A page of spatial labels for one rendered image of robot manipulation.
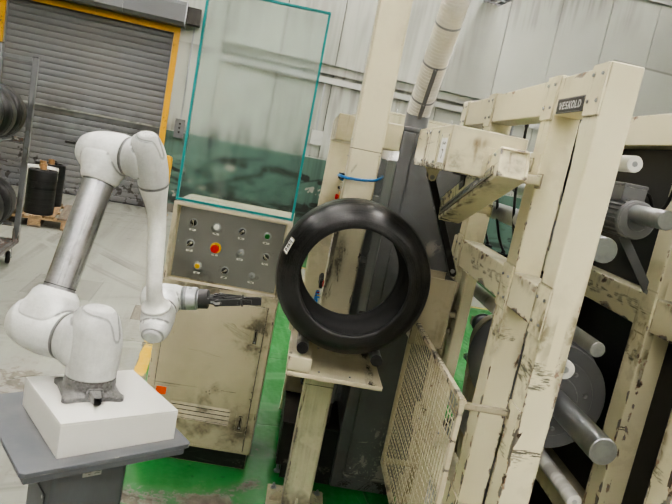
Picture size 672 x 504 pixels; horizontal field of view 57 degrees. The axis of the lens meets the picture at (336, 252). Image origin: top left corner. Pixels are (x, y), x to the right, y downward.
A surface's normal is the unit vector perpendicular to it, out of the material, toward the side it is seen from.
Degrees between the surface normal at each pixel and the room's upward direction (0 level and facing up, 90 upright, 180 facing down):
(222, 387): 89
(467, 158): 90
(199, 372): 90
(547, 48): 90
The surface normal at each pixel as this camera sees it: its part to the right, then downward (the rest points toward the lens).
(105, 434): 0.64, 0.25
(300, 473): 0.04, 0.17
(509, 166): 0.09, -0.14
